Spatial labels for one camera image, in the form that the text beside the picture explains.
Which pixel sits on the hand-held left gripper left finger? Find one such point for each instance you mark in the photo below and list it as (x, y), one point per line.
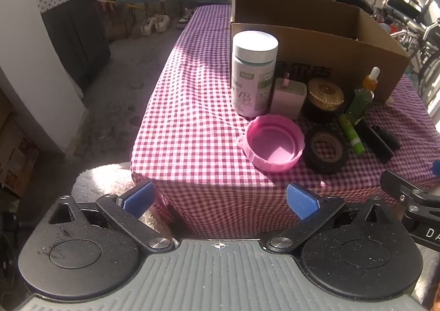
(138, 200)

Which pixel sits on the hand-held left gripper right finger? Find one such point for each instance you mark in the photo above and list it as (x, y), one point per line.
(303, 204)

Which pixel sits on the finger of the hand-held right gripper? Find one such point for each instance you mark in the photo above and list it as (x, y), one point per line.
(400, 187)

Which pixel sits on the black tape roll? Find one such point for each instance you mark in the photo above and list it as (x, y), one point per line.
(314, 160)

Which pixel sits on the black short cylinder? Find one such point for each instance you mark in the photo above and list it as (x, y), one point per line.
(391, 140)

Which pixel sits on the black rectangular lipstick case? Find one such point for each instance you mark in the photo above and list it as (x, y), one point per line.
(373, 143)

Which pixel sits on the pink plastic lid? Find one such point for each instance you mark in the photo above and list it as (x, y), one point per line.
(271, 147)

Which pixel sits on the green lip balm tube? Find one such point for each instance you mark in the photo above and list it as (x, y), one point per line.
(350, 134)

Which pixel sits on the green dropper bottle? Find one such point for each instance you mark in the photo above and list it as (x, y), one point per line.
(359, 105)

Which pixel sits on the pink square container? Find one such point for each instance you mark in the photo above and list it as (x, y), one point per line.
(287, 102)

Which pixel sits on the pink checked tablecloth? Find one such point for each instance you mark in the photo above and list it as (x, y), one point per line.
(192, 108)

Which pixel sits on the black jar with gold lid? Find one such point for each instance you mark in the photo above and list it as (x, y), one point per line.
(325, 94)

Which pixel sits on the white supplement bottle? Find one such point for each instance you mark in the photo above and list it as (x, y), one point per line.
(250, 86)

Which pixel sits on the printed carton on floor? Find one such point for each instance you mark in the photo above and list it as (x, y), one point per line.
(15, 156)

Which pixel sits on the brown cardboard box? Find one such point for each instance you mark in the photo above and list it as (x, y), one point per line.
(326, 53)

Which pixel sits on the wheelchair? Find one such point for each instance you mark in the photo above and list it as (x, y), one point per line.
(417, 32)

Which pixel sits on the dark cabinet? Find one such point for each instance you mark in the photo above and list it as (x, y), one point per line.
(77, 36)

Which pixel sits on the white platform shoes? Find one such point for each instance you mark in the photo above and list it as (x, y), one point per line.
(154, 24)

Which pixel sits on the white sneaker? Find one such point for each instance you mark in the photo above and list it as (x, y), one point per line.
(186, 18)

